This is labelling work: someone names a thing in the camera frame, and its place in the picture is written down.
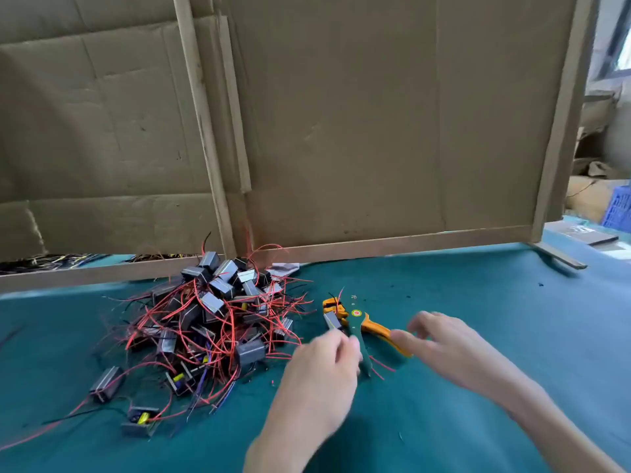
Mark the window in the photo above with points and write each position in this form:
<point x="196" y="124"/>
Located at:
<point x="621" y="39"/>

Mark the brown cardboard box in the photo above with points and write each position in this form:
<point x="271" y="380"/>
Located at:
<point x="589" y="197"/>

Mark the creased brown cardboard panel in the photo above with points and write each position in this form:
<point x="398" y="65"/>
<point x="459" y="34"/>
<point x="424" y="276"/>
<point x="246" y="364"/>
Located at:
<point x="99" y="113"/>

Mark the smooth brown cardboard panel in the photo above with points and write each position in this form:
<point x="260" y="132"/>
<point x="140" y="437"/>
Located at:
<point x="394" y="113"/>

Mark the person's right hand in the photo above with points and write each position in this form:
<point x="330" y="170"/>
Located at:
<point x="453" y="349"/>

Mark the thin wooden strip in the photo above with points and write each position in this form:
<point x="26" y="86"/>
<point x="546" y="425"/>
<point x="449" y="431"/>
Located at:
<point x="235" y="103"/>

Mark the blue plastic crate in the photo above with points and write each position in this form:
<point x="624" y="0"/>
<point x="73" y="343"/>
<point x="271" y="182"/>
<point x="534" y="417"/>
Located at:
<point x="619" y="207"/>

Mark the long wooden bottom rail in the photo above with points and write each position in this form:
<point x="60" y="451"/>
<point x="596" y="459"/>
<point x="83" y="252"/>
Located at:
<point x="394" y="244"/>

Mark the short wooden bottom rail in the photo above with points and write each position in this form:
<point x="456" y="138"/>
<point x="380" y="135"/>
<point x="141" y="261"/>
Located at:
<point x="89" y="276"/>

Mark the person's right forearm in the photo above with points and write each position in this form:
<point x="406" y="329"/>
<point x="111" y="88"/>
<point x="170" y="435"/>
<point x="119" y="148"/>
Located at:
<point x="557" y="433"/>

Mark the wide wooden post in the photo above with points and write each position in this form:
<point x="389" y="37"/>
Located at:
<point x="202" y="123"/>

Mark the wooden corner post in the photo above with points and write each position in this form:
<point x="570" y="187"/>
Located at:
<point x="564" y="113"/>

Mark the person's left hand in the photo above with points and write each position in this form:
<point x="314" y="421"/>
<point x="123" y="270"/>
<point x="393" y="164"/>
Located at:
<point x="320" y="374"/>

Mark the flat grey board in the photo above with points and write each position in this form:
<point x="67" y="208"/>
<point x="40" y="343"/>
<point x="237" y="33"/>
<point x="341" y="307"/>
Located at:
<point x="582" y="233"/>

